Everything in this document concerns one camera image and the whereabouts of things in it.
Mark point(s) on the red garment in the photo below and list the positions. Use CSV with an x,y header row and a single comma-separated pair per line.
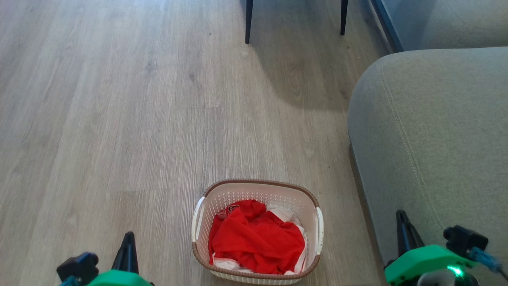
x,y
258,238

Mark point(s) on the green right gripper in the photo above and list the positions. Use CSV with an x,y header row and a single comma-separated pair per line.
x,y
420,260

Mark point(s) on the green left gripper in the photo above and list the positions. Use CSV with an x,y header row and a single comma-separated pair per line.
x,y
119,279

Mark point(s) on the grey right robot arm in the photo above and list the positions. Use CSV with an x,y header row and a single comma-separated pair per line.
x,y
440,280

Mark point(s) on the black chair legs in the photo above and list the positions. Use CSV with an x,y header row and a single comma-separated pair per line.
x,y
249,20

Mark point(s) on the cream woven plastic laundry basket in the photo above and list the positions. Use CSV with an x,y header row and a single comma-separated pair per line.
x,y
254,190

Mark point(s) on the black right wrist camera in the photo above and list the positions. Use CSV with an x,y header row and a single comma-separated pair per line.
x,y
464,238

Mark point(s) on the grey fabric sofa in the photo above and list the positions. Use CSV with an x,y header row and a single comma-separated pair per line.
x,y
436,139

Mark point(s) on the grey sofa section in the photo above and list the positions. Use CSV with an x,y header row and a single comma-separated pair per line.
x,y
456,20

